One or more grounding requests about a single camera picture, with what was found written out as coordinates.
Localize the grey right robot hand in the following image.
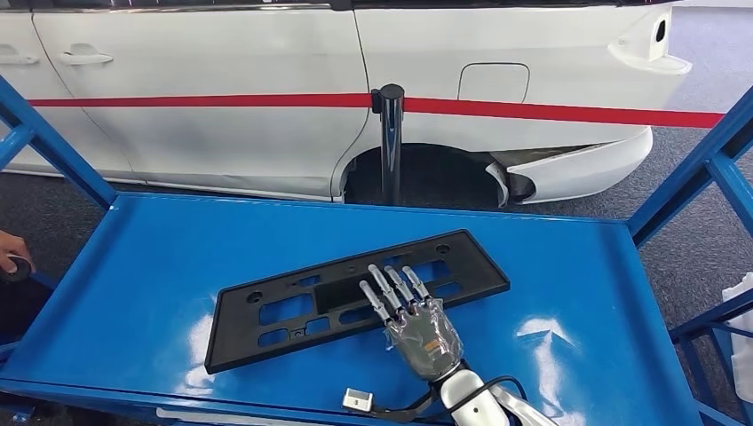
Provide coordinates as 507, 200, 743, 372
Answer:
359, 264, 467, 384

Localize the person's hand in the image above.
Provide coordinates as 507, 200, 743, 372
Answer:
0, 230, 36, 275

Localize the black round handheld device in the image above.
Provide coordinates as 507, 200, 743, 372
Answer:
0, 256, 35, 285

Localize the black plastic licence plate bracket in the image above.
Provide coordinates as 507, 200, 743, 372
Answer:
203, 229, 511, 375

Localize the blue metal shelf rack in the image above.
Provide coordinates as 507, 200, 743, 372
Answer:
0, 75, 753, 426

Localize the white plastic part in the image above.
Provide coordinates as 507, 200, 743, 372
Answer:
722, 272, 753, 391

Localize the clear plastic film wrap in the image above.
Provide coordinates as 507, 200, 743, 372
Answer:
383, 298, 466, 383

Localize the person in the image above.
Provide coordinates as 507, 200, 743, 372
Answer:
0, 230, 55, 354

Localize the white car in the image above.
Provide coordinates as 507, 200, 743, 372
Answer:
0, 0, 694, 207

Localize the red barrier belt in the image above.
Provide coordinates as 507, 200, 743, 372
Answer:
28, 92, 725, 130

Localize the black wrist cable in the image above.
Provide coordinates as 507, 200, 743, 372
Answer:
370, 375, 531, 426

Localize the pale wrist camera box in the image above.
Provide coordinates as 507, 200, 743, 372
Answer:
342, 388, 376, 414

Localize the black stanchion post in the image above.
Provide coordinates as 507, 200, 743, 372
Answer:
370, 83, 407, 206

